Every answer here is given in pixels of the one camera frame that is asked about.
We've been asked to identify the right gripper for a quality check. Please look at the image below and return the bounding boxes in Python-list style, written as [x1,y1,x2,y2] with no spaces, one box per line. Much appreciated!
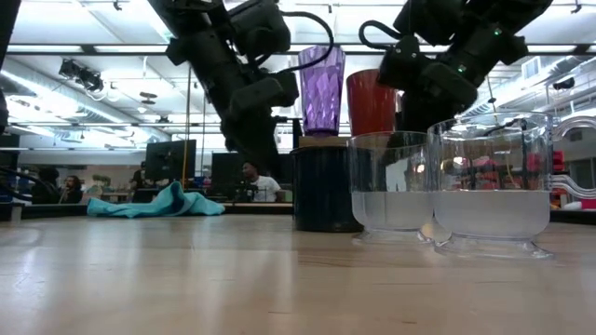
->
[421,34,502,113]

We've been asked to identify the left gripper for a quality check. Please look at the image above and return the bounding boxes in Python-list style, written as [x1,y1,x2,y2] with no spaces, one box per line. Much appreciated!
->
[185,32,300,174]

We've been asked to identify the purple faceted plastic tumbler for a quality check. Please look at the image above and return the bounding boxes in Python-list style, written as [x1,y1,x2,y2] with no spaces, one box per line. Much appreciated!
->
[297,45,347,138]

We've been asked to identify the orange mug with white handle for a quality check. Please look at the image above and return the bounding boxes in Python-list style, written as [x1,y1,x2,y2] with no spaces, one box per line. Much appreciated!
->
[345,68,399,137]

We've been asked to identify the large clear plastic mug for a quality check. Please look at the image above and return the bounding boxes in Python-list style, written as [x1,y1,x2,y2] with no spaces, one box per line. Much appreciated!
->
[427,111,596,261]

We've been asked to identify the small clear plastic mug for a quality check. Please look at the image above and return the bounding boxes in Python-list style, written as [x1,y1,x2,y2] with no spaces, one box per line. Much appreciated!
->
[346,130,435,246]

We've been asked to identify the black partition panel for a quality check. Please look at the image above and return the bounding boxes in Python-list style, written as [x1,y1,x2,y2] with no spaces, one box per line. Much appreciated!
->
[211,152,294,202]

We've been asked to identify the person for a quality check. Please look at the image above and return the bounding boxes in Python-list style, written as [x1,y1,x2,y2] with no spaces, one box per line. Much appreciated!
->
[131,160,148,190]
[240,161,284,204]
[59,175,86,205]
[31,167,61,205]

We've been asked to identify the black computer monitor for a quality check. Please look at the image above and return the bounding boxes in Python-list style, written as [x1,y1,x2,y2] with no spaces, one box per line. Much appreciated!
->
[143,139,198,182]

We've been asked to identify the teal microfibre cloth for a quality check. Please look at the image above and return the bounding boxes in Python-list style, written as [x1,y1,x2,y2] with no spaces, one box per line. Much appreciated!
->
[87,181,226,219]

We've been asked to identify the rack with red bins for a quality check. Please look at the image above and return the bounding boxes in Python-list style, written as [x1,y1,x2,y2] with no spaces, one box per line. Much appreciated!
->
[550,148,567,208]

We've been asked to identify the black ceiling spotlight cluster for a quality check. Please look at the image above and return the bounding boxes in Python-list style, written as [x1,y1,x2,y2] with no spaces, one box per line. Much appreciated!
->
[58,58,105,93]

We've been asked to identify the small black object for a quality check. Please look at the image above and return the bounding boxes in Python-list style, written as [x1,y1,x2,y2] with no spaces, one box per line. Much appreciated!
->
[0,202,596,226]

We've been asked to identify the yellow hanging cord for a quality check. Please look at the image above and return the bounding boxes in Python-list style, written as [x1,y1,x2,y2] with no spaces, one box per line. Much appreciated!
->
[180,67,193,190]

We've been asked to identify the wooden shelf with black frame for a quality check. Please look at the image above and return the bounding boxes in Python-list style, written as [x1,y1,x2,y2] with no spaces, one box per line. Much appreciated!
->
[291,117,532,221]

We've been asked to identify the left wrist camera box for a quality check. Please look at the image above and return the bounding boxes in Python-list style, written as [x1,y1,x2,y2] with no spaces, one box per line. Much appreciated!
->
[226,0,292,58]

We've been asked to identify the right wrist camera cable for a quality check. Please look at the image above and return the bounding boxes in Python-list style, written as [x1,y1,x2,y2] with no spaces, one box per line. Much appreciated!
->
[358,20,406,51]

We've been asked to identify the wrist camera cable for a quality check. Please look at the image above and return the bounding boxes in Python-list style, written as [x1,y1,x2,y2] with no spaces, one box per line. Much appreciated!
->
[253,9,335,78]
[358,20,406,51]

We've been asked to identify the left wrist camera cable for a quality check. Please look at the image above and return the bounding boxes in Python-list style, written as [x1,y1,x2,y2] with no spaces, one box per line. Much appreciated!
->
[253,9,335,78]

